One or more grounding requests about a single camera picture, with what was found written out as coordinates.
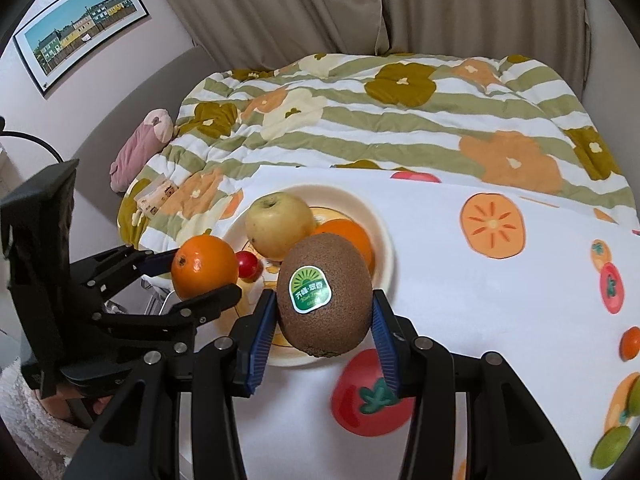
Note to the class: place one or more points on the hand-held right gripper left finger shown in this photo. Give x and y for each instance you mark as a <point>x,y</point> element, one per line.
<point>257,345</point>

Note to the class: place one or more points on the green fruit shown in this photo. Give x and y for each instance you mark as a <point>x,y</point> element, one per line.
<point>635,400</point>
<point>611,447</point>

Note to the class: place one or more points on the yellow plate with duck print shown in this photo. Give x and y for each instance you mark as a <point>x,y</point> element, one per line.
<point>382,240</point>

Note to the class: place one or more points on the yellow-green apple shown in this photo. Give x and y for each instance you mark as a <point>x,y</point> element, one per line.
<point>277,225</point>

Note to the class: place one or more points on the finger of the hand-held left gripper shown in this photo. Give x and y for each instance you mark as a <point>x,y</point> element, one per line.
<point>200,307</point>
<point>125,260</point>

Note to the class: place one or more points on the small snack packet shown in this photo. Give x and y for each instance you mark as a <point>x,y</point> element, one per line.
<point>156,196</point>

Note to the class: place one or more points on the white fruit-print tablecloth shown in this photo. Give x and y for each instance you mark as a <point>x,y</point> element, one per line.
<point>475,310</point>

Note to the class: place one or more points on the brown kiwi with green sticker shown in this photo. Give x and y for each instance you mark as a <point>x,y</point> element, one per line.
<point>325,320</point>

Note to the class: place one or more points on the white fluffy rug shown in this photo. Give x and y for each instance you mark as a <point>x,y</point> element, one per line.
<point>25,425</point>

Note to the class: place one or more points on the person's left hand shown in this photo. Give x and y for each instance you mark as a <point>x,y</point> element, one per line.
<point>55,407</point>

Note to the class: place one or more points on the striped floral blanket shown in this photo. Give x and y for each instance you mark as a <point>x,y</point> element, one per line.
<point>400,120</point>

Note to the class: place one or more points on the pink plush toy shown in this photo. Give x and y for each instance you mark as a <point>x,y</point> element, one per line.
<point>140,150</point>

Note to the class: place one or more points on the red cherry tomato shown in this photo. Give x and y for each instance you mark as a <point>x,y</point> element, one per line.
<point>248,265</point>

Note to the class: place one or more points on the orange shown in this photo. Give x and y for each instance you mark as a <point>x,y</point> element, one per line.
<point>350,237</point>
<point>205,265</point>

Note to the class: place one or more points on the framed townscape picture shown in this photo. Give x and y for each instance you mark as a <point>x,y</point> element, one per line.
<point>80,30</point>

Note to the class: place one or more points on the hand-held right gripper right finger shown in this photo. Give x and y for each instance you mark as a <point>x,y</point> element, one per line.
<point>385,347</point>

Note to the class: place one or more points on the beige curtain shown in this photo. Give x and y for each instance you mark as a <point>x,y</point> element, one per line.
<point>300,5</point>

